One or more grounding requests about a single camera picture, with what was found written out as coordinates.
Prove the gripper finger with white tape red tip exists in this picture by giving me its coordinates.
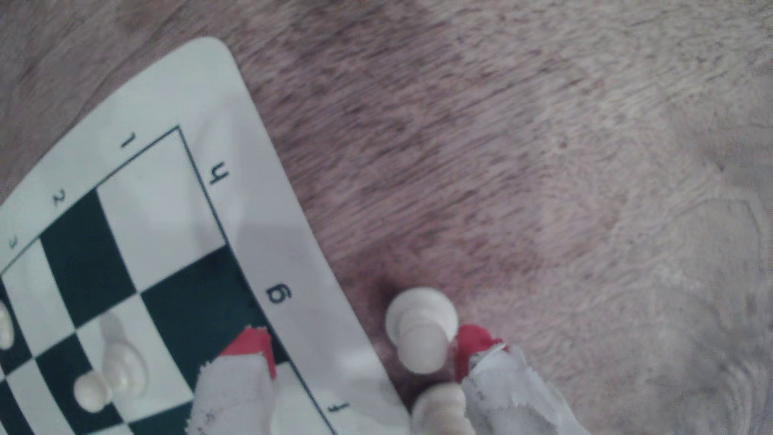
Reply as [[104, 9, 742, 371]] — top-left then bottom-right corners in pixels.
[[454, 324, 590, 435], [186, 327, 278, 435]]

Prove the white chess pawn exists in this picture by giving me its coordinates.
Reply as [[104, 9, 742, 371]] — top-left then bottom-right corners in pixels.
[[384, 288, 459, 375], [73, 341, 149, 414]]

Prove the white chess piece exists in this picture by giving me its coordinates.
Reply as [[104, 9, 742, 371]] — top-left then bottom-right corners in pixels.
[[411, 382, 475, 435]]

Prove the green and white chess mat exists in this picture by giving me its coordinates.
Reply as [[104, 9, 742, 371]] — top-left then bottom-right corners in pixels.
[[0, 37, 411, 435]]

